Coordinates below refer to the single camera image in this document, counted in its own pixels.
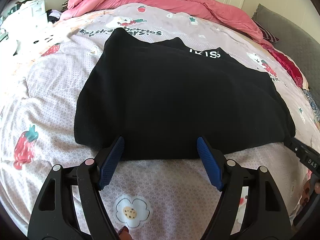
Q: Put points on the right hand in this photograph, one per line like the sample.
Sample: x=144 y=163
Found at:
x=306 y=192

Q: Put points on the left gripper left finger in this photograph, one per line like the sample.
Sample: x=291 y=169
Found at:
x=54 y=215

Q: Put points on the blue patterned cloth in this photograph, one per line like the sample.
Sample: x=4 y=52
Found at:
x=313 y=104

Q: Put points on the left hand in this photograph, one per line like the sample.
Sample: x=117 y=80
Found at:
x=123 y=234

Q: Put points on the grey padded headboard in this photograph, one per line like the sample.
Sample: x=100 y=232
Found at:
x=295 y=43

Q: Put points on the striped pillow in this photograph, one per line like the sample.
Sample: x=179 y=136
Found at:
x=267 y=34

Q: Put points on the black long-sleeve sweater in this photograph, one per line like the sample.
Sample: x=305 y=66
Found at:
x=160 y=97

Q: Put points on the white dresser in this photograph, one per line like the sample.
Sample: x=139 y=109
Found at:
x=30 y=17

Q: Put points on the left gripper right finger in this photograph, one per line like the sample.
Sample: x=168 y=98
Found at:
x=250 y=205

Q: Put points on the red pillow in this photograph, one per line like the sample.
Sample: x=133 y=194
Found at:
x=289 y=65

